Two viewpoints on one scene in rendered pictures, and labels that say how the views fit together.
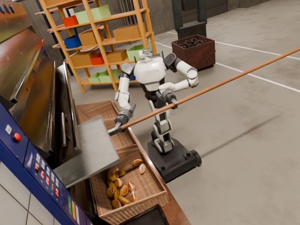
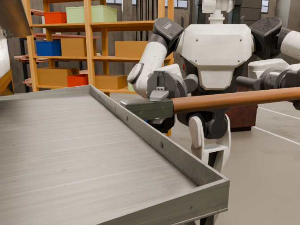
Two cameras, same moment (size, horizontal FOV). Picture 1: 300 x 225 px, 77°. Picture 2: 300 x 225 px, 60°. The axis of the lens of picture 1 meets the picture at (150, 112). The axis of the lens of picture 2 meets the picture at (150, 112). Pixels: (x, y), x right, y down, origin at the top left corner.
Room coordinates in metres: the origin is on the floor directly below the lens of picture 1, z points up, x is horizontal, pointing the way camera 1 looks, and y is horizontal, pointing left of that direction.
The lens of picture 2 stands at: (0.59, 0.31, 1.32)
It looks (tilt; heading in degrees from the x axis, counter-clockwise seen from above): 14 degrees down; 353
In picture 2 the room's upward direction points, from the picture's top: straight up
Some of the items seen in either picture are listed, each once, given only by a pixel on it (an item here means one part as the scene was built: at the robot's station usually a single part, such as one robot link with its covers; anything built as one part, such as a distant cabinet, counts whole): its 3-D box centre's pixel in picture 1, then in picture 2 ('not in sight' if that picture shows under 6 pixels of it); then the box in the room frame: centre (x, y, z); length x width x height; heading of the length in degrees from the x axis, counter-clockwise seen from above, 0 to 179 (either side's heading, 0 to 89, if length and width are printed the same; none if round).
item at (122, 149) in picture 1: (109, 139); not in sight; (1.61, 0.50, 0.72); 0.56 x 0.49 x 0.28; 15
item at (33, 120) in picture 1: (43, 79); not in sight; (1.52, 0.75, 1.54); 1.79 x 0.11 x 0.19; 16
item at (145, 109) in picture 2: (114, 131); (147, 109); (1.04, 0.26, 1.21); 0.09 x 0.04 x 0.03; 106
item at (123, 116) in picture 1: (122, 120); (164, 97); (1.15, 0.21, 1.21); 0.12 x 0.10 x 0.13; 161
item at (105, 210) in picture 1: (125, 181); not in sight; (1.03, 0.33, 0.72); 0.56 x 0.49 x 0.28; 17
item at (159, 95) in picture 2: (117, 125); (158, 93); (1.06, 0.24, 1.24); 0.06 x 0.03 x 0.02; 161
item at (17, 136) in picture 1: (14, 134); not in sight; (0.52, 0.42, 1.67); 0.03 x 0.02 x 0.06; 16
